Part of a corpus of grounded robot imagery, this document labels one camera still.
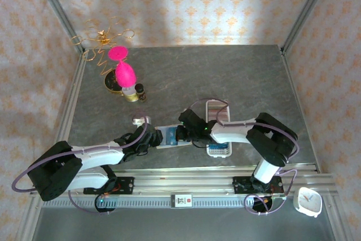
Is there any blue credit card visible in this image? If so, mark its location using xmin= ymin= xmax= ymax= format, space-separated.
xmin=164 ymin=127 xmax=180 ymax=145

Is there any stack of credit cards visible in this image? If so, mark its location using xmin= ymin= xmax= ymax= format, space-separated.
xmin=208 ymin=102 xmax=228 ymax=123

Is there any white plastic basket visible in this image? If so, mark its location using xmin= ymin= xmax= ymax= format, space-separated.
xmin=205 ymin=99 xmax=232 ymax=157

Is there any small dark bottle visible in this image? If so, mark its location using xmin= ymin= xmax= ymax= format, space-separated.
xmin=134 ymin=82 xmax=147 ymax=102

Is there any yellow-label bottle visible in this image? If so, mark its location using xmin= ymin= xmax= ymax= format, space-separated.
xmin=121 ymin=85 xmax=139 ymax=103

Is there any white number tag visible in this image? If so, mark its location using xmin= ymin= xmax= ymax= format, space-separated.
xmin=170 ymin=194 xmax=194 ymax=209

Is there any pink goblet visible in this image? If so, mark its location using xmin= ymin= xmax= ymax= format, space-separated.
xmin=108 ymin=45 xmax=137 ymax=88

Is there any white alarm clock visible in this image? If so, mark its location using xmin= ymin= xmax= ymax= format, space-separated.
xmin=293 ymin=186 xmax=323 ymax=218

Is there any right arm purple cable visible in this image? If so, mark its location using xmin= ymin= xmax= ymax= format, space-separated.
xmin=183 ymin=99 xmax=300 ymax=168

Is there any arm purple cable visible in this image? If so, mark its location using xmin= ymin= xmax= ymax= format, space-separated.
xmin=11 ymin=115 xmax=149 ymax=194
xmin=183 ymin=99 xmax=300 ymax=168

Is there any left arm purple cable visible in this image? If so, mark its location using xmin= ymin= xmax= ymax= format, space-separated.
xmin=11 ymin=115 xmax=149 ymax=194

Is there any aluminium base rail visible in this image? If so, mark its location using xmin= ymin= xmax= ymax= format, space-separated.
xmin=29 ymin=163 xmax=338 ymax=210

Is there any gold wire glass rack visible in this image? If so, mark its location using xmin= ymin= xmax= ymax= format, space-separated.
xmin=70 ymin=16 xmax=135 ymax=94

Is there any aluminium table side rail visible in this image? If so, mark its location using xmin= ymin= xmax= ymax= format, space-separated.
xmin=52 ymin=51 xmax=87 ymax=168
xmin=280 ymin=47 xmax=322 ymax=174

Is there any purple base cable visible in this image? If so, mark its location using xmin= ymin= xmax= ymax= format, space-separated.
xmin=244 ymin=168 xmax=298 ymax=216
xmin=68 ymin=194 xmax=111 ymax=215

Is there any aluminium frame post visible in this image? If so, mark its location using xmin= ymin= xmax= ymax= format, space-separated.
xmin=29 ymin=0 xmax=85 ymax=54
xmin=280 ymin=0 xmax=336 ymax=55

